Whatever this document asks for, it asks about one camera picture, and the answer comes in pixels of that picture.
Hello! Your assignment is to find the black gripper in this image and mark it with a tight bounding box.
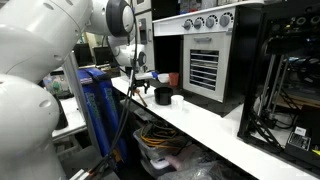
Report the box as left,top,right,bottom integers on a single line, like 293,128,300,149
131,78,151,98

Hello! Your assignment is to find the brown wooden spoon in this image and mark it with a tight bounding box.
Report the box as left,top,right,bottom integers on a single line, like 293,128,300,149
134,88,148,108

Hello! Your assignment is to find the black cup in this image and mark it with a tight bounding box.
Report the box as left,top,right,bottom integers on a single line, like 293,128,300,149
153,86,174,106

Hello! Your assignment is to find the orange plastic cup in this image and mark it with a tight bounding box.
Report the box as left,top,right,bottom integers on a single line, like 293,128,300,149
168,72,180,88

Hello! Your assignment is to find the small white cup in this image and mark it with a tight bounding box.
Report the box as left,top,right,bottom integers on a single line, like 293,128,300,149
170,94,185,111

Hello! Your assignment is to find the white bowl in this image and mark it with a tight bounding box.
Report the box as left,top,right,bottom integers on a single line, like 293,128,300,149
157,73,170,84

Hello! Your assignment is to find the white toy fridge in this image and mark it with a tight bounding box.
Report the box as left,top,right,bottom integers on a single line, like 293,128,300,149
131,0,156,79

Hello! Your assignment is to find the black computer monitor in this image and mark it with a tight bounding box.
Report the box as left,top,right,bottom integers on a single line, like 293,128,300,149
73,43,95,68
93,46,118,67

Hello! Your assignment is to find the grey fridge water dispenser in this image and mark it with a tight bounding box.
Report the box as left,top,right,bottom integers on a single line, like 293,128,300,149
138,18,148,45

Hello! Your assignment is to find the clear plastic storage bin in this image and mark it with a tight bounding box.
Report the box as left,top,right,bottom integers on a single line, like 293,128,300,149
132,128,192,165

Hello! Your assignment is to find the white toy oven door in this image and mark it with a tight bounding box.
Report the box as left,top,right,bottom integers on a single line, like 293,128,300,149
182,31,234,104

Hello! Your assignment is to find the white side table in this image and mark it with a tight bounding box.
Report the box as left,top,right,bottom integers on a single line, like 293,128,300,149
51,96,88,141

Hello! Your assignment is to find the pink cloth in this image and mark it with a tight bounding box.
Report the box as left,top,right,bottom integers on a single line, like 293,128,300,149
164,144,202,172

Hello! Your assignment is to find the grey oven knob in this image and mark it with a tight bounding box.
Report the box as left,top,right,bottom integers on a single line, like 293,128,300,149
193,17,205,30
219,12,235,28
204,15,217,29
182,18,194,31

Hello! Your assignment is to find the clear box with green item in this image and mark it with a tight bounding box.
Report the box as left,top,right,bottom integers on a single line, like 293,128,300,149
43,70,71,98

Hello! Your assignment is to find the clear plastic bag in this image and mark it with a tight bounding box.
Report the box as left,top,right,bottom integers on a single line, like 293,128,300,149
158,159,228,180

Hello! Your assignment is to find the white toy kitchen unit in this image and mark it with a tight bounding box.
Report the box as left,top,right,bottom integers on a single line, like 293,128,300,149
151,0,265,118

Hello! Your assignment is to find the black box with white label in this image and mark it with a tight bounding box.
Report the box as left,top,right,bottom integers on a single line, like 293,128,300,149
286,126,313,153

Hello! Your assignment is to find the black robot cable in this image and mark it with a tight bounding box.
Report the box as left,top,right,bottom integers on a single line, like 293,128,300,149
88,0,139,178

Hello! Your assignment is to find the yellow cable bundle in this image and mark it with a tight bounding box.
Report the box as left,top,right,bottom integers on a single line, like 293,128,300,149
139,123,178,150

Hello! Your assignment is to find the aluminium frame post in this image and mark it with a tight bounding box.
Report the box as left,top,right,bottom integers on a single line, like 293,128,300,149
61,51,103,158

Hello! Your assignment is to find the black 3D printer frame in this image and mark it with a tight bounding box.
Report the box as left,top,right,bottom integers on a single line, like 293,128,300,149
237,0,320,178

